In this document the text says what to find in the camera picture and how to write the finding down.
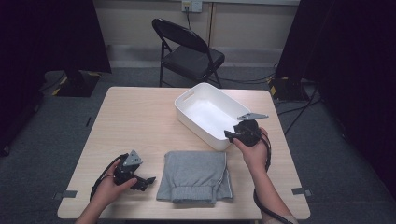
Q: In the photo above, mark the grey pants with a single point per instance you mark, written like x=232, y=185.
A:
x=194, y=174

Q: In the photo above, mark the black folding chair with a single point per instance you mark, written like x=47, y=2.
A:
x=193, y=60

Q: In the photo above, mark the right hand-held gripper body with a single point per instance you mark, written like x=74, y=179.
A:
x=247, y=132

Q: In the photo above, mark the person's left hand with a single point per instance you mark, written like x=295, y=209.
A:
x=107, y=189

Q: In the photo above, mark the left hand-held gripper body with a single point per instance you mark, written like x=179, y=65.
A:
x=129, y=171

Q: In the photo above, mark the black curtain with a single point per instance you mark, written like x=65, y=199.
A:
x=46, y=34
x=348, y=62

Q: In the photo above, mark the person's right hand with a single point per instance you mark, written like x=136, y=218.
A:
x=257, y=155

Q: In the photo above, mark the grey tape mark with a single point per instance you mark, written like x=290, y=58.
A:
x=67, y=194

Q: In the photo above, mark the white plastic bin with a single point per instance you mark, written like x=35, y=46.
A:
x=208, y=118

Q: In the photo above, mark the white wall socket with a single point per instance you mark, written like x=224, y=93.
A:
x=192, y=4

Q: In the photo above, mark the beige wall conduit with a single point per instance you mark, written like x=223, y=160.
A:
x=211, y=25

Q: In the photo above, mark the black stand base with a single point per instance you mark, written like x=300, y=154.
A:
x=77, y=85
x=288, y=90

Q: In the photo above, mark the black floor tape strip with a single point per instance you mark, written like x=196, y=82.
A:
x=88, y=122

